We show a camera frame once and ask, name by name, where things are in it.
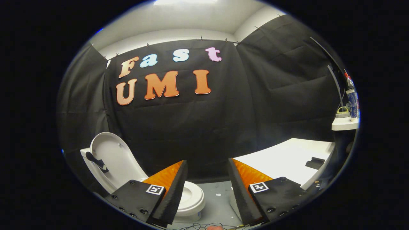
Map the blue spray bottle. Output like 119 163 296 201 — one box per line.
343 72 360 122

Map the white cabinet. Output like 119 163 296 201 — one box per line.
230 138 335 221

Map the white wall shelf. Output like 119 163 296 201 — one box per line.
331 117 360 131

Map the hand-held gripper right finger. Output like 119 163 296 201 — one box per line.
228 157 315 226

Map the small black flat object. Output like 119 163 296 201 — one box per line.
305 157 326 170

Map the tangled black cable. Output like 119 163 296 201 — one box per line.
179 223 253 230

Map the black backdrop cloth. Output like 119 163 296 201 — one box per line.
57 14 347 192

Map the black curved rod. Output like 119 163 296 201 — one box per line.
327 65 344 108

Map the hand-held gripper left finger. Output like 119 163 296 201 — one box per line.
105 160 188 228

